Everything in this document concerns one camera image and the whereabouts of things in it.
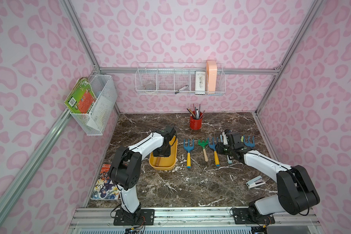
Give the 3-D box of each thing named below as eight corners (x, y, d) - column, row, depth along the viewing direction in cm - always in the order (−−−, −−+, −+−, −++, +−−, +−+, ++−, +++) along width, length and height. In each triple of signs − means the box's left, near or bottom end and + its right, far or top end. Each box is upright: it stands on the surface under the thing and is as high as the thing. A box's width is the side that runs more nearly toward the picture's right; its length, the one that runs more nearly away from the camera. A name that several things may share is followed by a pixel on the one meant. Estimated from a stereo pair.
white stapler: (248, 188, 84) (250, 186, 81) (244, 181, 87) (246, 179, 84) (262, 184, 85) (265, 182, 83) (258, 177, 88) (261, 175, 85)
